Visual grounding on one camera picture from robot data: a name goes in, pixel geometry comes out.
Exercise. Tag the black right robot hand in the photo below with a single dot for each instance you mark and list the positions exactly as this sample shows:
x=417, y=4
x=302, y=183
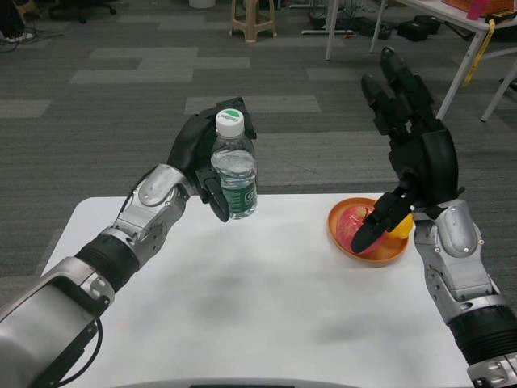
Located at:
x=432, y=161

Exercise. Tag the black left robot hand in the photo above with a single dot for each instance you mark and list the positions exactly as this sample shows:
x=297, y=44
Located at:
x=194, y=141

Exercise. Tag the clear plastic water bottle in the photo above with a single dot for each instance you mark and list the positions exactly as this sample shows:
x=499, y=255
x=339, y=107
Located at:
x=238, y=178

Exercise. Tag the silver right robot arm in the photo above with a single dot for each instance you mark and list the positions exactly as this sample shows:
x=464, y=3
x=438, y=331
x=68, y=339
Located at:
x=456, y=242

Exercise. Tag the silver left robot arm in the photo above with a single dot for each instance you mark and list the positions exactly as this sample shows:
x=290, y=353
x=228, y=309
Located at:
x=153, y=194

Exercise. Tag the yellow citrus fruit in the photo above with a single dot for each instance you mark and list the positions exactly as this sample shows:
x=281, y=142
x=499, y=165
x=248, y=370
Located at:
x=404, y=228

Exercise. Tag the orange plate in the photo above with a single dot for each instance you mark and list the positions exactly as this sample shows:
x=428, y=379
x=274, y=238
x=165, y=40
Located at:
x=383, y=256

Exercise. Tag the red apple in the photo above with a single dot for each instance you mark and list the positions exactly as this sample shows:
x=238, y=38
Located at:
x=347, y=226

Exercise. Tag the black wheeled chair base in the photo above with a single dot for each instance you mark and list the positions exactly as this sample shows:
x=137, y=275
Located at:
x=509, y=83

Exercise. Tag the beige plastic stool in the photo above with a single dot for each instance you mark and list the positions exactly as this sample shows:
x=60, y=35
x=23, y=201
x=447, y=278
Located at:
x=252, y=30

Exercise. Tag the black case on floor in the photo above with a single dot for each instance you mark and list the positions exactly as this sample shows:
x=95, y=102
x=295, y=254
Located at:
x=418, y=28

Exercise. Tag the white waste bin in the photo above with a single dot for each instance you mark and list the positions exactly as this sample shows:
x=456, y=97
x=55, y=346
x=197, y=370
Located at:
x=200, y=3

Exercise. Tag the pink small box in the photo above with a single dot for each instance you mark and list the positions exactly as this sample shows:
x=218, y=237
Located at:
x=475, y=10

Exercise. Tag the black and yellow tool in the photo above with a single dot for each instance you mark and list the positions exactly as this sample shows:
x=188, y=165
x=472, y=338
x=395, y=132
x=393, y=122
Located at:
x=498, y=17

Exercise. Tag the white metal-legged desk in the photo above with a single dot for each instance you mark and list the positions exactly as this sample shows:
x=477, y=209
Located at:
x=333, y=32

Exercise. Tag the orange flat box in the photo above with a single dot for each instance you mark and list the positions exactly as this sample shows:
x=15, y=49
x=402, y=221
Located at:
x=493, y=6

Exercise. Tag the black office chair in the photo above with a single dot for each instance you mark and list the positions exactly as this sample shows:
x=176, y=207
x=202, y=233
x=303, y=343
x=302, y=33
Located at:
x=82, y=14

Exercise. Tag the white desk foot bar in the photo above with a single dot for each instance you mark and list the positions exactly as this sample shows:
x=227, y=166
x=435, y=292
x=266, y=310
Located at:
x=323, y=32

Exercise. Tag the white power strip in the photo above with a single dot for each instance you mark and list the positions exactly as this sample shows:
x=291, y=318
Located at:
x=26, y=36

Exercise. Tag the wooden chair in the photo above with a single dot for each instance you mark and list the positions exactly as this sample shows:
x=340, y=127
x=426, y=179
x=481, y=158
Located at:
x=24, y=10

